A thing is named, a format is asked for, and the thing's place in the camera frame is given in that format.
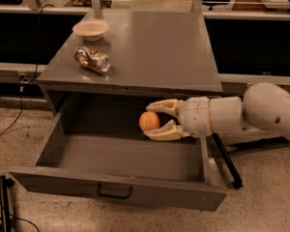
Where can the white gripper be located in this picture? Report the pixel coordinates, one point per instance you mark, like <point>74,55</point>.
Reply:
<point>195,116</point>

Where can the orange round can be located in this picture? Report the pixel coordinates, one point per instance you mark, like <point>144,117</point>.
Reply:
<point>149,121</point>

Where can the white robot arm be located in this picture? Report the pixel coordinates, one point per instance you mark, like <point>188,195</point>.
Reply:
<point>263,111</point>

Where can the grey cabinet with counter top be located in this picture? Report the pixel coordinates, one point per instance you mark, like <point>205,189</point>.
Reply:
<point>154,55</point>

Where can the open grey top drawer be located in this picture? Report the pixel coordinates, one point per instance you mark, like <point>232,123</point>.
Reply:
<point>163,174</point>

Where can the crushed shiny drink can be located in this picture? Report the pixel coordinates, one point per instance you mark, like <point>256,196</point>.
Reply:
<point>92,59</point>

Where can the black metal stand legs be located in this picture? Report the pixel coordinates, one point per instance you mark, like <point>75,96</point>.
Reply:
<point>262,144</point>

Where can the beige paper bowl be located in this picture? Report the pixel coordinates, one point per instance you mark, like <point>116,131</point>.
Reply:
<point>91,30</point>

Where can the black stand at lower left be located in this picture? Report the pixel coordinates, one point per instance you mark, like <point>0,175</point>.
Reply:
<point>6,217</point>

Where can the grey bench rail right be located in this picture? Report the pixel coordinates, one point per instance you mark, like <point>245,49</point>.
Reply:
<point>235,84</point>

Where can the grey bench rail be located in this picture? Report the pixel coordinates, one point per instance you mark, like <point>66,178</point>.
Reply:
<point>15,72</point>
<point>235,84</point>

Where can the black drawer handle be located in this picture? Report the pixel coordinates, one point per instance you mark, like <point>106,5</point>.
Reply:
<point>114,192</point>

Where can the grey bench rail left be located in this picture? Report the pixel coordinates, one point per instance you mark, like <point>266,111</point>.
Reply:
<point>15,72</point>

